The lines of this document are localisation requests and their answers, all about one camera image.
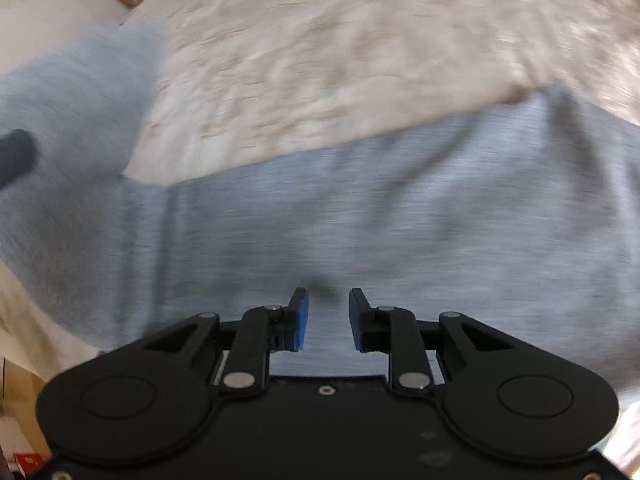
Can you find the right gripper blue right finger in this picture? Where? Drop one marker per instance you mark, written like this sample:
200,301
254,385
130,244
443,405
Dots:
394,332

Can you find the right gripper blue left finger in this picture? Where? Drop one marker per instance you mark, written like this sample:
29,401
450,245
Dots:
256,336

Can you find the cream floral bedspread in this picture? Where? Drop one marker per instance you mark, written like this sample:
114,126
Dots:
246,81

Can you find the grey speckled pants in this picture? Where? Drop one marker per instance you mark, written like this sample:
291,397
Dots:
524,216

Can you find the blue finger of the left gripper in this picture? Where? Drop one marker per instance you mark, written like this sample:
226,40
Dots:
18,155

